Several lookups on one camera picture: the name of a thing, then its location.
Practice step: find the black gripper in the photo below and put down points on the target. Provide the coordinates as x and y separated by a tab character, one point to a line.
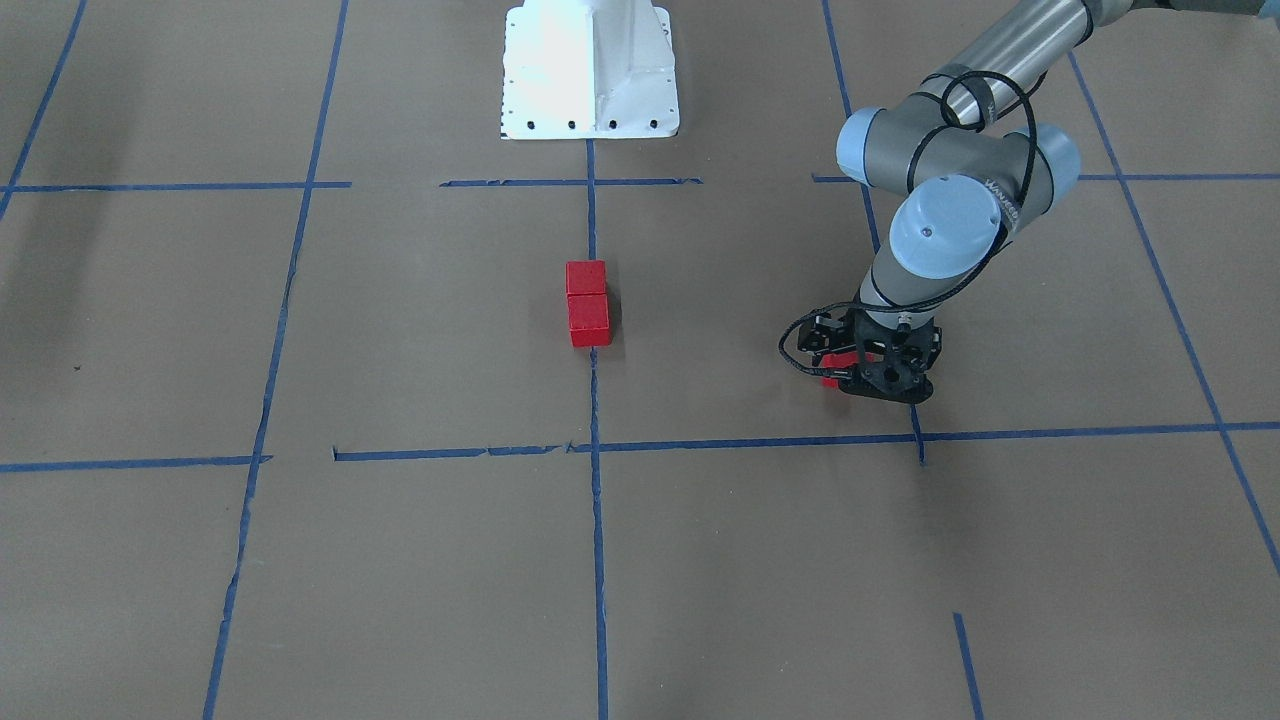
829	334

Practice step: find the red block placed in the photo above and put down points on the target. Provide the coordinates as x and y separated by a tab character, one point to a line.
589	320
836	362
585	278

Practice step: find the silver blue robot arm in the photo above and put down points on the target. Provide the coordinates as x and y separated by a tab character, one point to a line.
973	167

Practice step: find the white camera post with base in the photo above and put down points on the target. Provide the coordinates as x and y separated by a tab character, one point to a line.
588	69

